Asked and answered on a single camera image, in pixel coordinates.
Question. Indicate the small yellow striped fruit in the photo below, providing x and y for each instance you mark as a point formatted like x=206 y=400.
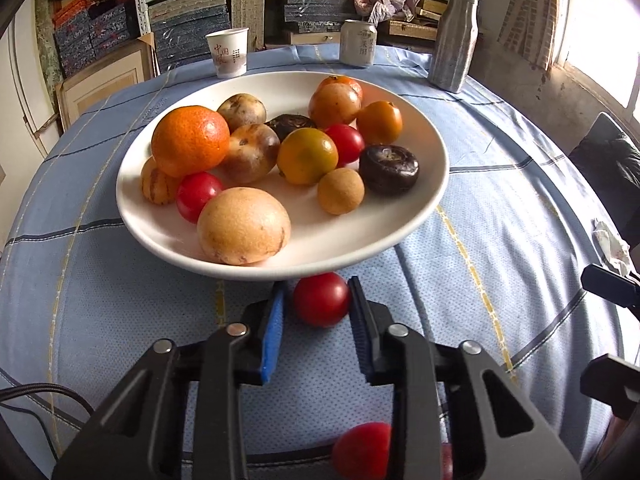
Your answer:
x=157 y=182

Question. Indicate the large bumpy mandarin orange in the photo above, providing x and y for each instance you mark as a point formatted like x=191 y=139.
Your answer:
x=190 y=140

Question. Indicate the stack of orange-red boxes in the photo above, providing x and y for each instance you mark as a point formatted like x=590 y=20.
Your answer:
x=75 y=10

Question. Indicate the tan purple-striped round fruit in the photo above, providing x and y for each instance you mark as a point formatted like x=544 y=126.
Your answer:
x=252 y=155

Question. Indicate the small tan round fruit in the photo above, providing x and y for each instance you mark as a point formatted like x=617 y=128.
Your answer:
x=341 y=191

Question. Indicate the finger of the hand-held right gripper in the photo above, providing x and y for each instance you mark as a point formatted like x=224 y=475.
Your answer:
x=612 y=385
x=612 y=285

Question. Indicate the smooth orange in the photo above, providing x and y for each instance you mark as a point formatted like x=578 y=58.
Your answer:
x=380 y=122

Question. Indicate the small mandarin orange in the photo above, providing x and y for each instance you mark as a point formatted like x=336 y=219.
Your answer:
x=345 y=80

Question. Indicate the white leaning board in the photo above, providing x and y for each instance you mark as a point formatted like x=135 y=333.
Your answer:
x=30 y=100

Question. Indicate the large pale speckled fruit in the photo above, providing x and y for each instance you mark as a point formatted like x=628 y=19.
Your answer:
x=243 y=225

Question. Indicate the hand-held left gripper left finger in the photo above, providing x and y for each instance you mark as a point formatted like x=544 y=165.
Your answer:
x=272 y=335

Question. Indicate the white drink can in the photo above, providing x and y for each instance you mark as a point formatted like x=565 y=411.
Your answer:
x=357 y=44

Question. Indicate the yellowish orange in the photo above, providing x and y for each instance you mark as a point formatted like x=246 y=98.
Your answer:
x=307 y=157

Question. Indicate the upright woven straw boxes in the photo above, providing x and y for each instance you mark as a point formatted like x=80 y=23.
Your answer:
x=247 y=20

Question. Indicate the crumpled white tissue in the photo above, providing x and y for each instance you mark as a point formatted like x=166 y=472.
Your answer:
x=612 y=247

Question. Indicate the stack of grey-blue boxes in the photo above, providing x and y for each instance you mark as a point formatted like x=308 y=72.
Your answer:
x=190 y=30

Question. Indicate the wooden picture frame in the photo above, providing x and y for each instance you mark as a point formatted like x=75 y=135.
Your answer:
x=100 y=80

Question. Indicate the orange-tan round fruit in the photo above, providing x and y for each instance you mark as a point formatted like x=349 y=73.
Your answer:
x=332 y=106

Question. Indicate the silver metal bottle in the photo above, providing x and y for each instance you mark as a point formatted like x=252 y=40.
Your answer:
x=452 y=45

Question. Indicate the dark brown water chestnut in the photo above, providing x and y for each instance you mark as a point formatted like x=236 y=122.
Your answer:
x=389 y=170
x=290 y=125

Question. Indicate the white metal shelf rack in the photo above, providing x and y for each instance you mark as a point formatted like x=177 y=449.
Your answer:
x=141 y=15

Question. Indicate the stack of dark blue boxes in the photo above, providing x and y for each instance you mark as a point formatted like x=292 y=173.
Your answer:
x=315 y=12

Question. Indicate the grey marble slab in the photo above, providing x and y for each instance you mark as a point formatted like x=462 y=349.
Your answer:
x=47 y=45

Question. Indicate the dark cloth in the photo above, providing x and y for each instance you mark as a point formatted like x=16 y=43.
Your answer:
x=610 y=170

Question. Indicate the white oval plate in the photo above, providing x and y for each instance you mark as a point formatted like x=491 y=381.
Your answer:
x=350 y=240

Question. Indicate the bamboo curtain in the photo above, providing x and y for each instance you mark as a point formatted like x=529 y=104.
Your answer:
x=530 y=15

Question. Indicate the white paper cup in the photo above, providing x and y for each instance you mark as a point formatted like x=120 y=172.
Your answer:
x=227 y=52

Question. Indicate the stack of blue patterned boxes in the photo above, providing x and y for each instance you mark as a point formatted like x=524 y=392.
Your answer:
x=95 y=40

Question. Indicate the pink cloth bundle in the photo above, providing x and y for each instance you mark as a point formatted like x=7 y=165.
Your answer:
x=380 y=2

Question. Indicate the stack of yellow wooden boxes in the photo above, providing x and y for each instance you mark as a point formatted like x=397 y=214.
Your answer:
x=415 y=25

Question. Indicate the small pale speckled fruit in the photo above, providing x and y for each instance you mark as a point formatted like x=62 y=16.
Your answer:
x=242 y=110

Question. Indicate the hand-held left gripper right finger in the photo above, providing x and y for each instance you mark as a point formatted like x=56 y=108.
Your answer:
x=362 y=330

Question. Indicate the blue checked tablecloth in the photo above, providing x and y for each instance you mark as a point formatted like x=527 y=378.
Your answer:
x=500 y=220

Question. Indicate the bright window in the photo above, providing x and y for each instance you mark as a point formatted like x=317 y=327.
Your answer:
x=605 y=25

